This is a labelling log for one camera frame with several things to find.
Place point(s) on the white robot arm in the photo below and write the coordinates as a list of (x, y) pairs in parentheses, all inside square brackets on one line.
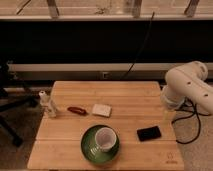
[(187, 81)]

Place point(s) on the small white bottle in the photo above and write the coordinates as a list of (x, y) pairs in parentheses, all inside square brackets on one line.
[(48, 105)]

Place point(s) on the red oblong object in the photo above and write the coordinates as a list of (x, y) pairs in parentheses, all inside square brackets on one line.
[(77, 110)]

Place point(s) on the white cup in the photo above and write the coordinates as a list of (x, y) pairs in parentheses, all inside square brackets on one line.
[(105, 139)]

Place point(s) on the green plate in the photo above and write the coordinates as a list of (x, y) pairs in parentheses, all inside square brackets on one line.
[(90, 150)]

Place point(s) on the black smartphone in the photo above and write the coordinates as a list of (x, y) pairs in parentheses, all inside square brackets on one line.
[(149, 133)]

